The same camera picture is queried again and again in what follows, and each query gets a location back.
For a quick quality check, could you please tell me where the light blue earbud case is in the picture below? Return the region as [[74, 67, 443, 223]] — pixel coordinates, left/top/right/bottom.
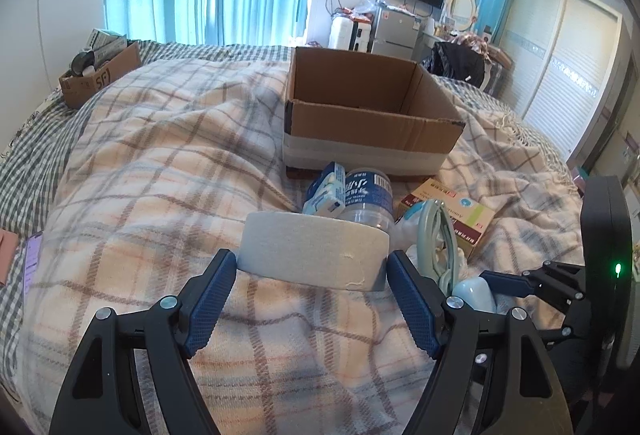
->
[[451, 277, 497, 314]]

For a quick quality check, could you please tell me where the beige medicine box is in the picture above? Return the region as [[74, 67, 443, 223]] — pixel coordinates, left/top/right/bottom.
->
[[395, 178, 495, 257]]

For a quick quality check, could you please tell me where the clear dental floss jar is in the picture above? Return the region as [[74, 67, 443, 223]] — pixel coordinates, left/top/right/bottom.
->
[[340, 167, 394, 233]]

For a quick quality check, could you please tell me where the grey tape roll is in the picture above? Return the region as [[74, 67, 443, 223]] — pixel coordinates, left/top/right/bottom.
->
[[236, 212, 390, 292]]

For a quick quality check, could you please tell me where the small blue white box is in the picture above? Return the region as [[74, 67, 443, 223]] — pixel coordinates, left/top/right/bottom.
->
[[302, 162, 346, 218]]

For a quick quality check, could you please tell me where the white cloud star toy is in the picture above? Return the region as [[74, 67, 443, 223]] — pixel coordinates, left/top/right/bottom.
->
[[392, 201, 427, 251]]

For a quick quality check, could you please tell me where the plaid blanket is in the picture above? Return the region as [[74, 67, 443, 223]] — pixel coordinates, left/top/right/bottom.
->
[[14, 56, 589, 435]]

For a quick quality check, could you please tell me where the checkered bed sheet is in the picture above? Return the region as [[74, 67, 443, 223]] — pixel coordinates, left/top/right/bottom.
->
[[0, 39, 302, 385]]

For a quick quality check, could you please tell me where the large open cardboard box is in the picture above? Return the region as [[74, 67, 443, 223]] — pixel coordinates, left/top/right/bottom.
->
[[282, 47, 465, 181]]

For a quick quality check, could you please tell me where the black bag on chair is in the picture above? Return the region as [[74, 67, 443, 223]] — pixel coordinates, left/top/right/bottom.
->
[[425, 42, 485, 88]]

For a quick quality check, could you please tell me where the white sliding wardrobe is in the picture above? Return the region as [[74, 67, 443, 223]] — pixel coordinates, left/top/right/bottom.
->
[[499, 0, 623, 161]]

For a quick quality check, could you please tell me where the silver mini fridge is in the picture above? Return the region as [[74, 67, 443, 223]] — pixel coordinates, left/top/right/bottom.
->
[[370, 7, 422, 60]]

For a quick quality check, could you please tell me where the oval white mirror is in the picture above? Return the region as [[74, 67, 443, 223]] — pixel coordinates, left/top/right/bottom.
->
[[447, 0, 476, 31]]

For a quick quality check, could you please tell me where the small cardboard box with items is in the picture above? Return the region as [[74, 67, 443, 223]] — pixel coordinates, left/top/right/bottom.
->
[[58, 28, 141, 110]]

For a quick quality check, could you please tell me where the white suitcase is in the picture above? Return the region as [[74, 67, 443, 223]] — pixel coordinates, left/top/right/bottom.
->
[[328, 16, 358, 50]]

